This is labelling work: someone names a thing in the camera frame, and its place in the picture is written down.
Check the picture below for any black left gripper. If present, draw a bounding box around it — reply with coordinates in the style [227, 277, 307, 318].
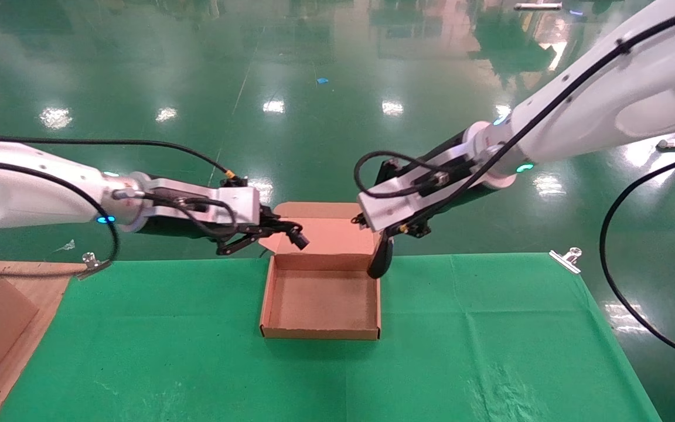
[138, 205, 304, 256]

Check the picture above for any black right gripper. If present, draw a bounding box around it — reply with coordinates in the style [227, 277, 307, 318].
[352, 129, 482, 238]

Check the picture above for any black wired computer mouse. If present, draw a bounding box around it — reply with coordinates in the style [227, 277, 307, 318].
[288, 227, 394, 279]

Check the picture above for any open brown cardboard box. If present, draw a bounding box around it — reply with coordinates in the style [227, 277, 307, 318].
[258, 202, 395, 341]

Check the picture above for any green table cloth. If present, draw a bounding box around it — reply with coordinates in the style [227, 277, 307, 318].
[0, 253, 663, 422]

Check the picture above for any silver binder clip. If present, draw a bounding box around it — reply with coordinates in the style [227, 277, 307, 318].
[549, 247, 583, 275]
[76, 252, 113, 281]

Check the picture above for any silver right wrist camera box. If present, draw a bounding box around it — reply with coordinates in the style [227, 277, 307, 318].
[358, 154, 473, 233]

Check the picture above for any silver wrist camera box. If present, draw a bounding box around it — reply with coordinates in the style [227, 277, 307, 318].
[149, 178, 261, 227]
[358, 154, 473, 233]

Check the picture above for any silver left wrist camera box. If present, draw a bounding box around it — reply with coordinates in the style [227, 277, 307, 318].
[149, 178, 261, 227]

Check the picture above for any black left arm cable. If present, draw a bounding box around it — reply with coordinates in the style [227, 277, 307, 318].
[0, 158, 120, 277]
[0, 120, 238, 179]

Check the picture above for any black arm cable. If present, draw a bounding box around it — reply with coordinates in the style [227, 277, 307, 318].
[0, 158, 120, 277]
[354, 3, 675, 228]
[0, 120, 238, 179]

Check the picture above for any black hanging cable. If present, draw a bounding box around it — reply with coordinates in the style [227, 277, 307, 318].
[599, 151, 675, 364]

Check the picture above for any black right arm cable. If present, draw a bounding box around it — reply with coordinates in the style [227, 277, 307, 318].
[354, 3, 675, 228]

